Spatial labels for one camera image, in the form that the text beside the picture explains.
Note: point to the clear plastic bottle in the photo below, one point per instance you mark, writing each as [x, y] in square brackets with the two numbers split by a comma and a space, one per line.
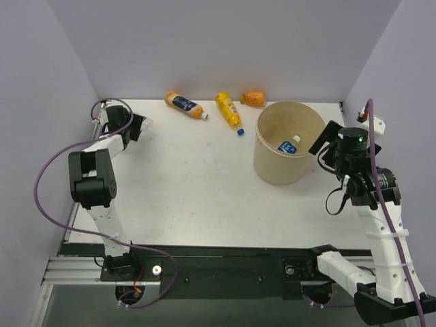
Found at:
[147, 126]

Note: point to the small orange bottle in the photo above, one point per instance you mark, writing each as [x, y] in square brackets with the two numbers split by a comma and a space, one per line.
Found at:
[253, 99]

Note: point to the tan round bin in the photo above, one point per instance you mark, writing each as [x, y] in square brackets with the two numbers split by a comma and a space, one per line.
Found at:
[279, 122]

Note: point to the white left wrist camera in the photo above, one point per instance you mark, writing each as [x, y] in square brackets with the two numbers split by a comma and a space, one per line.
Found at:
[99, 114]

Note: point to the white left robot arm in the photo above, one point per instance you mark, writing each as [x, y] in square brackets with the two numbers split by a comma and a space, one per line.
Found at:
[93, 185]

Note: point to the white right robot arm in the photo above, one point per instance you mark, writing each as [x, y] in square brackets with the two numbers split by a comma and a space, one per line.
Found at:
[394, 292]

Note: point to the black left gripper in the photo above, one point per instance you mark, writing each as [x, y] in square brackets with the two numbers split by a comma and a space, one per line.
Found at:
[137, 127]

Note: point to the black mounting rail plate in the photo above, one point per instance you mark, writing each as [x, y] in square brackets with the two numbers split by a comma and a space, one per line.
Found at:
[223, 273]

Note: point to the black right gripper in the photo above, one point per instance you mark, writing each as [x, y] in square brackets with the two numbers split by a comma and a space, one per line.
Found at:
[327, 137]

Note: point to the aluminium frame rail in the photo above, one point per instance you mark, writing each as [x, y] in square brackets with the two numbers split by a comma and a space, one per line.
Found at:
[71, 271]

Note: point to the yellow bottle with blue cap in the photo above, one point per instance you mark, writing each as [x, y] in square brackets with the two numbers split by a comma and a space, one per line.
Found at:
[229, 112]

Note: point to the orange bottle with blue label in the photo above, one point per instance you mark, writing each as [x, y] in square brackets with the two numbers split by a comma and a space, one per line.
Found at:
[186, 106]

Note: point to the blue label water bottle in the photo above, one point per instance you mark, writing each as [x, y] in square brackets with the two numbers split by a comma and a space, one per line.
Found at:
[290, 146]

